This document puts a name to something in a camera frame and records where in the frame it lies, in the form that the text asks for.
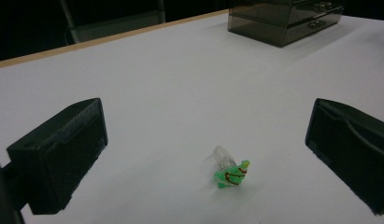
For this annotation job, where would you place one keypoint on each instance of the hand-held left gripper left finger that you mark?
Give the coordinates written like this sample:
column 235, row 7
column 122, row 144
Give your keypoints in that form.
column 65, row 155

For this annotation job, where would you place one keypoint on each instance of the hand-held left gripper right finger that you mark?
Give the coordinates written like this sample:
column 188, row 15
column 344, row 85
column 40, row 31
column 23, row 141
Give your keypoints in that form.
column 351, row 149

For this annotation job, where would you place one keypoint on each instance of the green toy with clear cap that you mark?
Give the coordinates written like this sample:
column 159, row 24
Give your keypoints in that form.
column 233, row 175

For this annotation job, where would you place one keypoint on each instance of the smoky clear drawer organizer box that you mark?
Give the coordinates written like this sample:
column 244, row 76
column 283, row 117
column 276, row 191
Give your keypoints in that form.
column 258, row 21

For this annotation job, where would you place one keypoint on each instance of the white table cover sheet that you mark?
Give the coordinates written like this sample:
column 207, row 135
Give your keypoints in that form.
column 180, row 93

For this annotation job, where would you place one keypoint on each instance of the white metal table frame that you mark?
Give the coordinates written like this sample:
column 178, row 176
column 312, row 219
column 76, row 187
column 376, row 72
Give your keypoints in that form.
column 118, row 26

